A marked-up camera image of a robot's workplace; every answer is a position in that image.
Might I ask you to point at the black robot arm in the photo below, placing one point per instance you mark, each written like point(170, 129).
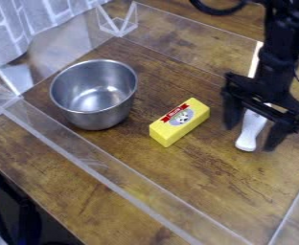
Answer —
point(280, 25)

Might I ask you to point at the silver metal pot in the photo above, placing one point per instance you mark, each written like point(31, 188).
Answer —
point(93, 93)

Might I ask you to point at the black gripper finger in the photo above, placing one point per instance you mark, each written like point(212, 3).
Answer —
point(277, 133)
point(233, 108)

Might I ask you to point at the white brick pattern curtain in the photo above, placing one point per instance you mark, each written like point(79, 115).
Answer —
point(23, 18)

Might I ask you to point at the yellow butter block toy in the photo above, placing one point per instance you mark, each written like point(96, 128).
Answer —
point(178, 121)

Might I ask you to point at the clear acrylic enclosure wall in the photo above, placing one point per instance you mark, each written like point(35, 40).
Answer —
point(117, 188)

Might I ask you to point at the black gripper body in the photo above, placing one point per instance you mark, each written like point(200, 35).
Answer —
point(264, 93)

